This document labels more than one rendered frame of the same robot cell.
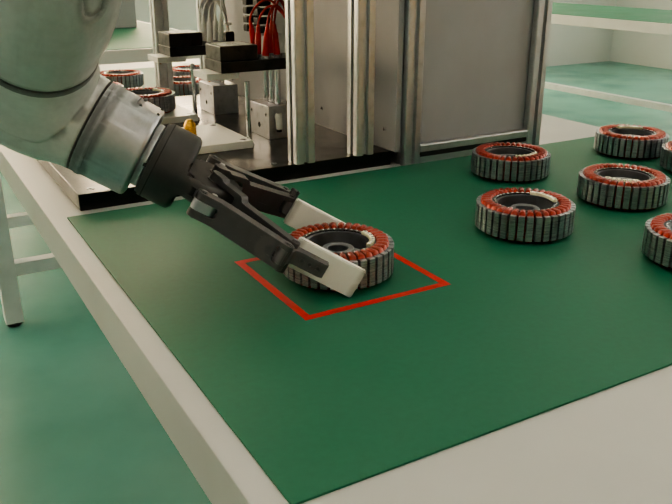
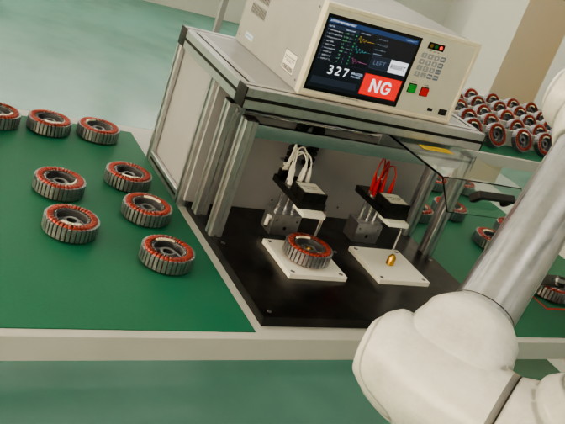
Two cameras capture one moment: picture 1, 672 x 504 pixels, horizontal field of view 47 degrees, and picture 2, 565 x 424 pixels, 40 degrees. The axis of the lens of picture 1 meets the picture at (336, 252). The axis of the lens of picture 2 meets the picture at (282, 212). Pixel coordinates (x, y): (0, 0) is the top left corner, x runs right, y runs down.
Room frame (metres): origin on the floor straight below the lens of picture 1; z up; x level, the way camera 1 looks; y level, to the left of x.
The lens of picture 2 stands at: (1.58, 1.93, 1.51)
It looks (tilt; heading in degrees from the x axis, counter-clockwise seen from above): 22 degrees down; 267
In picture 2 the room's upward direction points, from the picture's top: 20 degrees clockwise
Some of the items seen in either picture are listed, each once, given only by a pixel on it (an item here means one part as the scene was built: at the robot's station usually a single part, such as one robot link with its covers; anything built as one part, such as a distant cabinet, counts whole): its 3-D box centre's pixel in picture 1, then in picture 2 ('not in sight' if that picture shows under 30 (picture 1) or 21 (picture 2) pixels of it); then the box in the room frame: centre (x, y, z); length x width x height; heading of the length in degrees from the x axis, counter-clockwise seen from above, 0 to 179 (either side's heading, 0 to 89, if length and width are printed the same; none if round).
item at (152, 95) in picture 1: (144, 101); (308, 250); (1.41, 0.35, 0.80); 0.11 x 0.11 x 0.04
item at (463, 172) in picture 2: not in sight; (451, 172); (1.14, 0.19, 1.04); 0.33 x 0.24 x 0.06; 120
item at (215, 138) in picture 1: (190, 139); (388, 266); (1.20, 0.23, 0.78); 0.15 x 0.15 x 0.01; 30
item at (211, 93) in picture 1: (218, 96); (281, 219); (1.48, 0.23, 0.80); 0.07 x 0.05 x 0.06; 30
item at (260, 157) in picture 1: (175, 135); (342, 265); (1.31, 0.28, 0.76); 0.64 x 0.47 x 0.02; 30
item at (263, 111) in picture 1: (272, 117); (362, 228); (1.27, 0.11, 0.80); 0.07 x 0.05 x 0.06; 30
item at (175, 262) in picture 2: not in sight; (166, 254); (1.70, 0.52, 0.77); 0.11 x 0.11 x 0.04
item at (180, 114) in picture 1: (145, 114); (303, 259); (1.41, 0.35, 0.78); 0.15 x 0.15 x 0.01; 30
